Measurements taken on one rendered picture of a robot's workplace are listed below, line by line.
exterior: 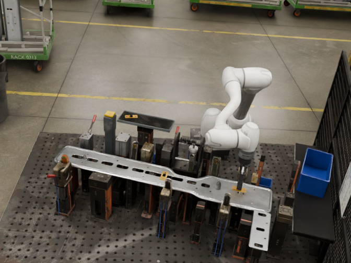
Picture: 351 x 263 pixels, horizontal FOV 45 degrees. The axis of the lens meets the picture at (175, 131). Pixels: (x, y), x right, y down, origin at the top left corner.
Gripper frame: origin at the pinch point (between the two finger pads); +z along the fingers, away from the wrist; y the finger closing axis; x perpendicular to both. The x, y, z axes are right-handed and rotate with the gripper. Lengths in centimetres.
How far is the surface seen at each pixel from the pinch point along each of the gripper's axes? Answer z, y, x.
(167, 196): 3.3, 22.0, -38.6
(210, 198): 6.8, 10.5, -15.0
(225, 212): 2.5, 24.3, -4.7
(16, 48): 73, -279, -330
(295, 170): -7.5, -14.0, 30.5
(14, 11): 32, -305, -344
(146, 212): 35, 5, -55
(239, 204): 6.9, 10.6, 2.1
